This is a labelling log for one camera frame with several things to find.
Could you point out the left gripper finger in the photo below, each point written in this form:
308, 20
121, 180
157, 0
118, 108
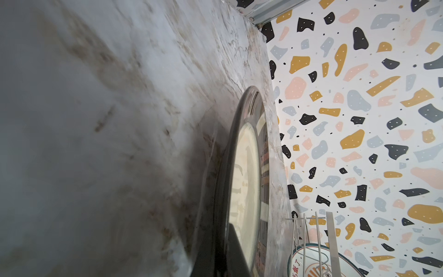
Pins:
231, 264

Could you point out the dark rimmed cream plate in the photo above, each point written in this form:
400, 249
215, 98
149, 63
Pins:
241, 200

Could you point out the fruit patterned white plate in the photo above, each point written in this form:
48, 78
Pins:
309, 262

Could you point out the wire dish rack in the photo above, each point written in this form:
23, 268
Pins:
318, 229

